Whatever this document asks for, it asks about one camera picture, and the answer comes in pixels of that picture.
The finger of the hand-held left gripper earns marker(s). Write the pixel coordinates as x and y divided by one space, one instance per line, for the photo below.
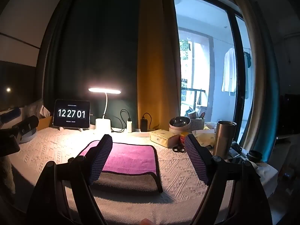
27 124
10 115

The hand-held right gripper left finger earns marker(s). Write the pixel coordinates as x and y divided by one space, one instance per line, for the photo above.
100 159

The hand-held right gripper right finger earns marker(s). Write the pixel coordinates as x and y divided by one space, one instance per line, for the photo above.
196 159

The magenta and grey towel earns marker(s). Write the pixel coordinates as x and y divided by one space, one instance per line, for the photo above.
131 159

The person's right hand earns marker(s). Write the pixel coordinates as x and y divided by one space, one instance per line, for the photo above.
146 222

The grey round dish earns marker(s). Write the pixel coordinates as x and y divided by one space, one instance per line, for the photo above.
29 137

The brown cardboard box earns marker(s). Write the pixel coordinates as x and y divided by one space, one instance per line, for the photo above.
44 123

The clear crinkled plastic bag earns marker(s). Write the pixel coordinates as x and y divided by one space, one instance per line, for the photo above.
35 109

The pale yellow tissue packet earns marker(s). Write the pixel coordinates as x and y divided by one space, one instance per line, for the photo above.
206 139

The white textured tablecloth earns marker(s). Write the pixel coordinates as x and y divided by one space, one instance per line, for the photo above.
178 175

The small red yellow box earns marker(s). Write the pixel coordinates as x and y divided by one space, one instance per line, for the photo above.
184 137

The stainless steel tumbler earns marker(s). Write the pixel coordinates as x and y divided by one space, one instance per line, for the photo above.
223 140

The white plastic basket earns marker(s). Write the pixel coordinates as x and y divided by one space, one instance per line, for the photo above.
198 124

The white desk lamp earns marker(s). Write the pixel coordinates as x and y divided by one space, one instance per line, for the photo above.
103 124

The white tablet stand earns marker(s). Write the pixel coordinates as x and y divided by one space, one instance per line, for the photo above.
80 129

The yellow patterned tissue box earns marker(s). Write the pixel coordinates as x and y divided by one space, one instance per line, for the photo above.
163 138

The round metal bowl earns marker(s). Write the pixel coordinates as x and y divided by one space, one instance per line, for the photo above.
180 123

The dark gadget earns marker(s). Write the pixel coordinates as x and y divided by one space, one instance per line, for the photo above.
236 146

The white plug charger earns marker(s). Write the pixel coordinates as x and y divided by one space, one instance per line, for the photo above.
129 126

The tablet with clock display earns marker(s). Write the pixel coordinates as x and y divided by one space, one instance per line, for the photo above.
71 113

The white power strip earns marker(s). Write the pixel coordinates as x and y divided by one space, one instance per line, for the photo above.
141 133

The black power adapter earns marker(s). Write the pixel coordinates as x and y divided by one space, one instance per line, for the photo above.
144 125

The balcony railing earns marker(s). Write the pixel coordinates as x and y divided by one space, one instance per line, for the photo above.
194 93

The hanging white shirt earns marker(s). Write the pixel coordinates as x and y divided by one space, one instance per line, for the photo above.
229 72

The mustard yellow curtain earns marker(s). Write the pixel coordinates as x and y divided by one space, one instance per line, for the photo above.
157 75

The teal curtain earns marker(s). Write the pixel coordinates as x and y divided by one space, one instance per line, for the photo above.
268 93

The hanging dark garment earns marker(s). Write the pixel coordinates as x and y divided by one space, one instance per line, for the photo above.
247 75

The dark green curtain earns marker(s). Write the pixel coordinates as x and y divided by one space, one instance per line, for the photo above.
98 51

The black camera lens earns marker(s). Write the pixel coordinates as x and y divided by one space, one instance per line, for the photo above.
255 155

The black sliding door frame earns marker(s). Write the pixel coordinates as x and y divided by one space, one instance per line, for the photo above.
241 75

